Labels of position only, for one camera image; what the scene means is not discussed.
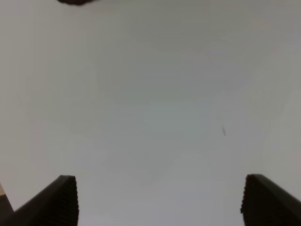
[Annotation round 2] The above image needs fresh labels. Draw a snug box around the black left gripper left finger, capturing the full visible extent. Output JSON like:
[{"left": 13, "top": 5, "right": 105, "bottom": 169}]
[{"left": 0, "top": 175, "right": 79, "bottom": 226}]

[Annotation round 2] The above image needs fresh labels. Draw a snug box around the dark brown wicker basket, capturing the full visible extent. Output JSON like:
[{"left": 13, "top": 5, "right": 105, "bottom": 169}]
[{"left": 57, "top": 0, "right": 97, "bottom": 6}]

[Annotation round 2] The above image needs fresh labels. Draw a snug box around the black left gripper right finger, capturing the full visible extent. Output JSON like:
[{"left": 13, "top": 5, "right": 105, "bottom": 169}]
[{"left": 240, "top": 174, "right": 301, "bottom": 226}]

